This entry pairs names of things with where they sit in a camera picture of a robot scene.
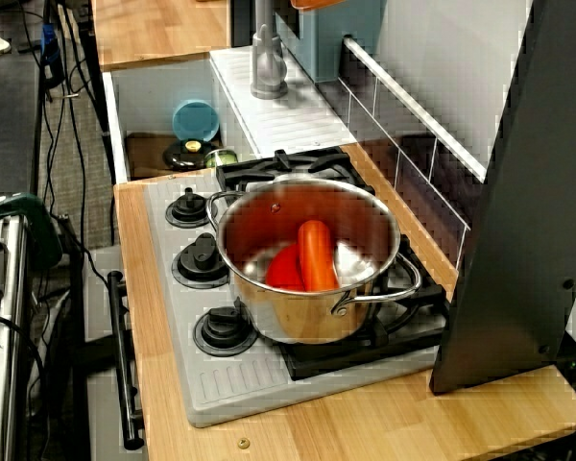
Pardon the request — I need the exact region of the orange plastic toy pot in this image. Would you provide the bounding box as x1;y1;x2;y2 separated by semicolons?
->
290;0;348;12

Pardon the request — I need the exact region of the stainless steel pot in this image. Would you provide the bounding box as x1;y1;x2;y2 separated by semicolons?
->
204;173;422;345

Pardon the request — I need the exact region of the black stove knob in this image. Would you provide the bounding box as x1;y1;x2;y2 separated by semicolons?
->
192;302;259;357
164;187;211;230
171;232;230;290

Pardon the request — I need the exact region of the black stove grate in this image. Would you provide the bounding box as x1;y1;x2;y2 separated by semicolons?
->
214;146;450;381

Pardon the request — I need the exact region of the grey toy stove panel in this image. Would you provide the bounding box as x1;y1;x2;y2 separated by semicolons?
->
143;175;450;428

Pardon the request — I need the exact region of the orange toy carrot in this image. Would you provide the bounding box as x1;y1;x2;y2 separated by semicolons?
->
296;219;340;293

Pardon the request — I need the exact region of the red toy vegetable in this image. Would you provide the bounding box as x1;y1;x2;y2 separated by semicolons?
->
264;243;304;293

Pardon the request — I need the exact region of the green can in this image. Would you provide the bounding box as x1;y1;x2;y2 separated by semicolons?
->
204;147;240;169

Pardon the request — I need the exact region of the black lid yellow knob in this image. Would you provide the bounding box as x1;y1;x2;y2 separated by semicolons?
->
161;138;217;172

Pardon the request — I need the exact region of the blue round plate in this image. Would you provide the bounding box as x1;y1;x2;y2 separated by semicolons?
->
171;99;221;143

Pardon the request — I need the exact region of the dark tiled backsplash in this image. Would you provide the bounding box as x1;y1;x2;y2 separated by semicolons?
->
335;45;471;284

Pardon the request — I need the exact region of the grey toy faucet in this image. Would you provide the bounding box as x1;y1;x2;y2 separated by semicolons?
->
249;0;289;101

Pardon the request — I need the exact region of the white backsplash ledge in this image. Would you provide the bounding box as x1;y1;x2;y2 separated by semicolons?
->
341;36;489;183

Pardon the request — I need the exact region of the white toy sink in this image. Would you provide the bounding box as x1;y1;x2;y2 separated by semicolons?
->
101;45;357;184

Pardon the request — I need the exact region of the blue toy microwave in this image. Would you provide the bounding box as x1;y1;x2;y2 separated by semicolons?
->
273;0;385;84

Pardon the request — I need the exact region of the wooden kitchen countertop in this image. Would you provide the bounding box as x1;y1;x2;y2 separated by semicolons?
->
112;138;576;461

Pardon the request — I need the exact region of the black side panel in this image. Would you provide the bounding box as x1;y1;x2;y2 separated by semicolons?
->
429;0;576;396

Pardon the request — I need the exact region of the white oven front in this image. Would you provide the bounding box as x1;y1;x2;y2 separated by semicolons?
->
84;247;148;461

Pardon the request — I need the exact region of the green clamp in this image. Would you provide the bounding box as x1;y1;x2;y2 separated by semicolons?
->
0;191;64;271

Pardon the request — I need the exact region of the blue clip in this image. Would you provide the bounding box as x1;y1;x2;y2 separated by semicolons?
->
38;23;62;90

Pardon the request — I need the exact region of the black oven door handle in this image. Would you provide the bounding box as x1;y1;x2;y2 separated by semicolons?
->
106;271;145;451

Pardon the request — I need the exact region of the black cable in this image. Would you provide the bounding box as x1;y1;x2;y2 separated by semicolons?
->
52;0;117;249
0;311;48;461

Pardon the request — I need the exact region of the silver metal frame rail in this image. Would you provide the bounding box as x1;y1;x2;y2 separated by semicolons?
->
0;215;30;461

